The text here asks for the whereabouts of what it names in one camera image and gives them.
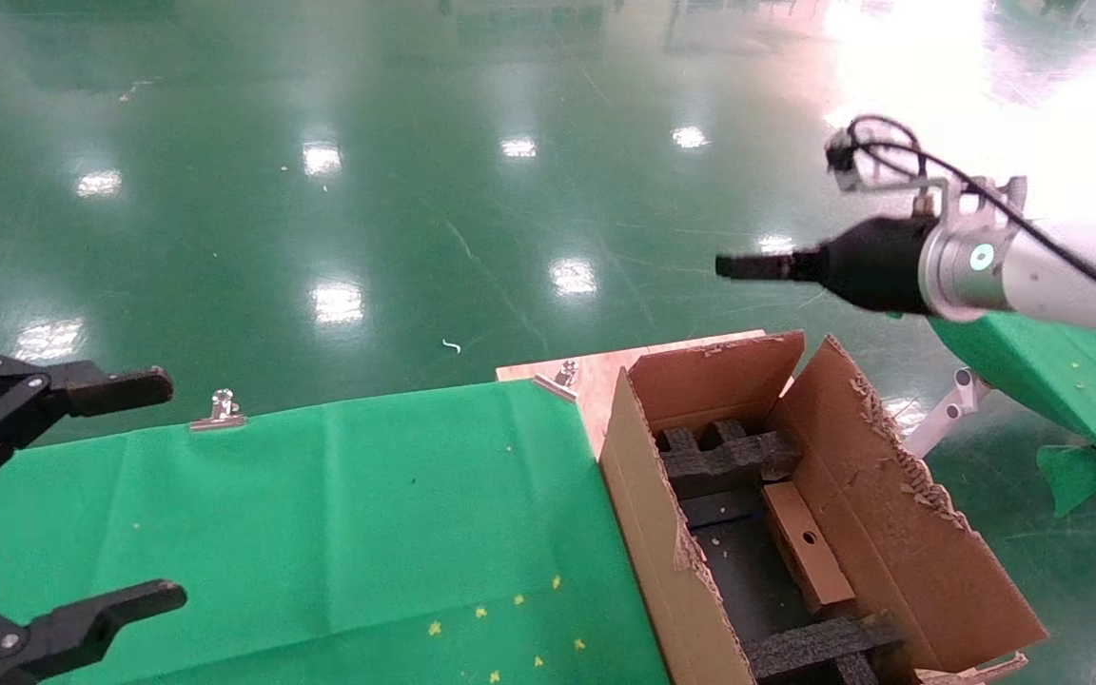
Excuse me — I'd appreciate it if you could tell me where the small cardboard box with hole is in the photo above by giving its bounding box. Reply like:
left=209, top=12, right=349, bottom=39
left=761, top=480, right=859, bottom=619

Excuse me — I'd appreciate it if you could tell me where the black foam insert block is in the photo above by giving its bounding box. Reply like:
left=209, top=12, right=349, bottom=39
left=746, top=612, right=906, bottom=685
left=655, top=417, right=804, bottom=500

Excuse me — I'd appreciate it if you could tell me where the large open cardboard carton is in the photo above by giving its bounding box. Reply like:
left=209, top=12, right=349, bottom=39
left=597, top=328, right=1051, bottom=685

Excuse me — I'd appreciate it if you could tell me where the green tablecloth on side table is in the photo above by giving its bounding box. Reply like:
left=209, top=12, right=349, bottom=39
left=927, top=312, right=1096, bottom=519

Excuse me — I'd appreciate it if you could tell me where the black foam bottom liner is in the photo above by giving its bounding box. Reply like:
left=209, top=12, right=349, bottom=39
left=679, top=490, right=811, bottom=657

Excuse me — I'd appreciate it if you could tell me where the silver binder clip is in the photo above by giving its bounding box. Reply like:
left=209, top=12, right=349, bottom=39
left=188, top=388, right=247, bottom=433
left=531, top=360, right=580, bottom=403

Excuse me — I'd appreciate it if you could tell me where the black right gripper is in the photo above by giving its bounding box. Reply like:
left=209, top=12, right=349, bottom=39
left=714, top=215, right=939, bottom=317

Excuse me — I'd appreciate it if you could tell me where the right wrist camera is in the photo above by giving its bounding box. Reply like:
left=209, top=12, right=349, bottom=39
left=824, top=128, right=1029, bottom=225

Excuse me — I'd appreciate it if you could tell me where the green tablecloth with yellow specks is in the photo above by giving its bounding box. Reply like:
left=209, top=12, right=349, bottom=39
left=0, top=379, right=671, bottom=685

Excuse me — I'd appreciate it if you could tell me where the white table leg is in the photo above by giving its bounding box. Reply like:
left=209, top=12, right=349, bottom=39
left=900, top=366, right=992, bottom=460

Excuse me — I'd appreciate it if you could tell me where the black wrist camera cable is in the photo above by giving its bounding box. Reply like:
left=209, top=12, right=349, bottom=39
left=848, top=114, right=1096, bottom=313

